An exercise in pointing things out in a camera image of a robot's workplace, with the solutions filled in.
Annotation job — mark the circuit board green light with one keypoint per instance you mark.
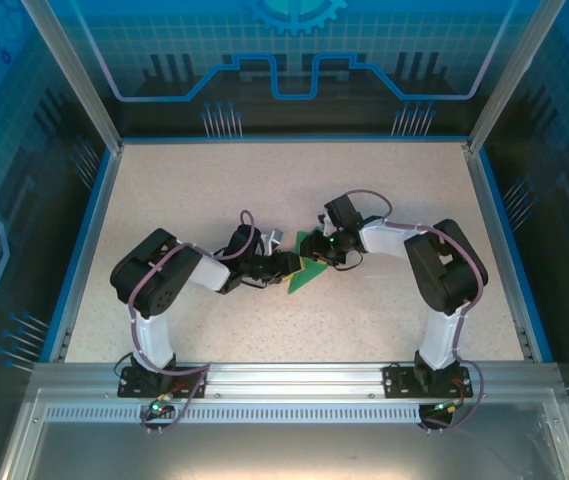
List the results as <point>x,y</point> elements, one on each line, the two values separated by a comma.
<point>445,407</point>
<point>158,407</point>

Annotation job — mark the aluminium side rail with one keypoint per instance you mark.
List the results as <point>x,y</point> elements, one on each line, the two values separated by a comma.
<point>491,215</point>
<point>93,240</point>

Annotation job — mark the aluminium mounting rail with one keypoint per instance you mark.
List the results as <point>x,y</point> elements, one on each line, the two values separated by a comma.
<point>294,380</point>

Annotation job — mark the right circuit board green light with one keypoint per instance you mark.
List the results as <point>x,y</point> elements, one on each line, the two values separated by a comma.
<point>445,407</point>

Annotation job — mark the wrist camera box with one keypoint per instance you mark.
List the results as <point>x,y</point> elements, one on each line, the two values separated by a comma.
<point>321,223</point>
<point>274,239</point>

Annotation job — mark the right aluminium frame post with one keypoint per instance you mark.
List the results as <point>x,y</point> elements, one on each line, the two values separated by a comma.
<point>511,75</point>

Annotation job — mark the right aluminium side rail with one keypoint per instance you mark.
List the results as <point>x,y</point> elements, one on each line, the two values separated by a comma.
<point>491,215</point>

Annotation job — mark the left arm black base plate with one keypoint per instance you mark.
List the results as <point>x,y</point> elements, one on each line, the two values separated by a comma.
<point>136,387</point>

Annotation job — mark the left aluminium frame post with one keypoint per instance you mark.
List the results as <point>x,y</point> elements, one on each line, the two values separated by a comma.
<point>78,75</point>

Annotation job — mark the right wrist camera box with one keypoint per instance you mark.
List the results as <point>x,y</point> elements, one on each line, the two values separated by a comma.
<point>321,223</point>

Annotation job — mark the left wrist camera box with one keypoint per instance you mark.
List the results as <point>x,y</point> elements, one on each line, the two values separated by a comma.
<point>274,239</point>

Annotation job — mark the left aluminium side rail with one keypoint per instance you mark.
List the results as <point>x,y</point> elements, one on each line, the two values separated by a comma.
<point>93,240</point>

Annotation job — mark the aluminium frame post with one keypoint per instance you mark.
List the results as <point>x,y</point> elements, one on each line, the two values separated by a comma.
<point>511,75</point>
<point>78,75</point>

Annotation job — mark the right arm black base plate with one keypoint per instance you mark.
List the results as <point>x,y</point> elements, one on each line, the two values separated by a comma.
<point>401,382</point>

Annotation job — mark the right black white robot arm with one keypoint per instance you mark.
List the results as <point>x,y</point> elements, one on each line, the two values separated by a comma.
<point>446,265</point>

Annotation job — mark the green paper sheet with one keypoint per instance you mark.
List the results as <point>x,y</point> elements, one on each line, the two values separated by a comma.
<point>309,277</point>

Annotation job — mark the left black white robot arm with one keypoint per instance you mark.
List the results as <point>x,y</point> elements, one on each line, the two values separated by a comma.
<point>156,275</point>

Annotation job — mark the left circuit board green light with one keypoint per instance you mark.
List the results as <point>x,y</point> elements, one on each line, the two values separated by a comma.
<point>158,407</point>

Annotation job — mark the grey metal shelf panel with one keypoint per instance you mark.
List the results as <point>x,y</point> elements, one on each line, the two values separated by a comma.
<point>284,450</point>

